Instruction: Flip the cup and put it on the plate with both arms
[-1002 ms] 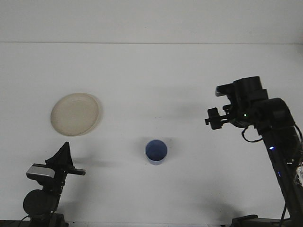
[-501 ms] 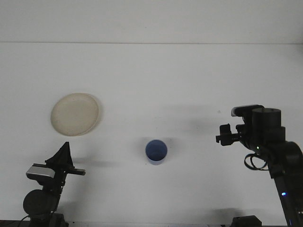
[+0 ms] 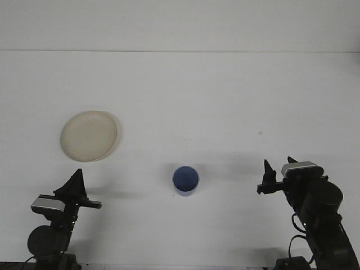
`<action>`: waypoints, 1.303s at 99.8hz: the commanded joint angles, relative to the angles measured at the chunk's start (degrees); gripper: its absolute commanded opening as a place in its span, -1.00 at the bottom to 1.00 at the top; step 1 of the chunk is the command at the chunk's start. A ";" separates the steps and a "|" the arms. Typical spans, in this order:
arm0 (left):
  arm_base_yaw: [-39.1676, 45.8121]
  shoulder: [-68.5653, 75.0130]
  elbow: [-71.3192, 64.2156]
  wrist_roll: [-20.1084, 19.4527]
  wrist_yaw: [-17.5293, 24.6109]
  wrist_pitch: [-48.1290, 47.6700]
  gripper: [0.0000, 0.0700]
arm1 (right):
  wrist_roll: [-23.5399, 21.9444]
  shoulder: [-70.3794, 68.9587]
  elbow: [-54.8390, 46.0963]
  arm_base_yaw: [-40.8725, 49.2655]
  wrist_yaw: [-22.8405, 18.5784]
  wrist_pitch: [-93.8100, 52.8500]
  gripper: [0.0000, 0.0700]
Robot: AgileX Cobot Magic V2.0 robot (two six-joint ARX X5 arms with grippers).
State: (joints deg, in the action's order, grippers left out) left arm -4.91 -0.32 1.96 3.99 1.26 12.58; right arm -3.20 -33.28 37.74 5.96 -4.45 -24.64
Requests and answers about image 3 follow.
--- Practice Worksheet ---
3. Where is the pale blue cup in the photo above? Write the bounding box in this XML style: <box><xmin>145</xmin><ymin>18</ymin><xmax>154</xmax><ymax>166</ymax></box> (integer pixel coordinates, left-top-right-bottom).
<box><xmin>172</xmin><ymin>165</ymin><xmax>200</xmax><ymax>197</ymax></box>

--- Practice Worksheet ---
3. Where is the pale round plate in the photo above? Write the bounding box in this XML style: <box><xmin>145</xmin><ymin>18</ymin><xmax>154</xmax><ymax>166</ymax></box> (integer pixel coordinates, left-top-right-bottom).
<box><xmin>60</xmin><ymin>110</ymin><xmax>124</xmax><ymax>163</ymax></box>

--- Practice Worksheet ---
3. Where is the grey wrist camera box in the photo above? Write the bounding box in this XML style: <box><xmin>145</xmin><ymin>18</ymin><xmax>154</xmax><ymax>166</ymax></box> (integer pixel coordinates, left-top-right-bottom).
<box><xmin>281</xmin><ymin>161</ymin><xmax>325</xmax><ymax>178</ymax></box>
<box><xmin>30</xmin><ymin>197</ymin><xmax>67</xmax><ymax>215</ymax></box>

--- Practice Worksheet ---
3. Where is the looped black arm cable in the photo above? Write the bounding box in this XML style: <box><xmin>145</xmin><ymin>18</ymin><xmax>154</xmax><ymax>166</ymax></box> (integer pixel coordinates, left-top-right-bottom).
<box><xmin>287</xmin><ymin>213</ymin><xmax>313</xmax><ymax>265</ymax></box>

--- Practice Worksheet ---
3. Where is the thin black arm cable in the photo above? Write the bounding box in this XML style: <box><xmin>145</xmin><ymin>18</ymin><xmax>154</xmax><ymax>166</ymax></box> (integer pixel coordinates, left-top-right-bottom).
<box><xmin>22</xmin><ymin>255</ymin><xmax>39</xmax><ymax>267</ymax></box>

